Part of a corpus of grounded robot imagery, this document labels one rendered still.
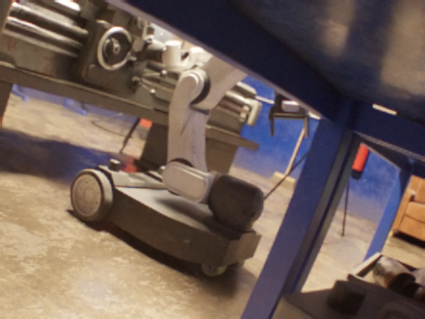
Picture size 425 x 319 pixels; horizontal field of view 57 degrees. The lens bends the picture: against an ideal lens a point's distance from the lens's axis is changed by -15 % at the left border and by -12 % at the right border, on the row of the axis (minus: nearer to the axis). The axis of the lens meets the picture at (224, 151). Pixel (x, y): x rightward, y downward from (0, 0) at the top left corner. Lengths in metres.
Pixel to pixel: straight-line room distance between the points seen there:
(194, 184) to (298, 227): 0.80
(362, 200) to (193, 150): 4.17
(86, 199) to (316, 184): 1.06
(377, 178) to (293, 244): 4.80
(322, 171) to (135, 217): 0.90
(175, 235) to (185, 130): 0.42
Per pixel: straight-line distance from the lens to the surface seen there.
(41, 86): 1.95
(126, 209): 1.63
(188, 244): 1.52
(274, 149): 6.17
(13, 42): 2.04
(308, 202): 0.87
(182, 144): 1.71
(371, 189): 5.65
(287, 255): 0.88
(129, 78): 2.27
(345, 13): 0.40
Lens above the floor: 0.54
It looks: 4 degrees down
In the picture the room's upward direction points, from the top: 20 degrees clockwise
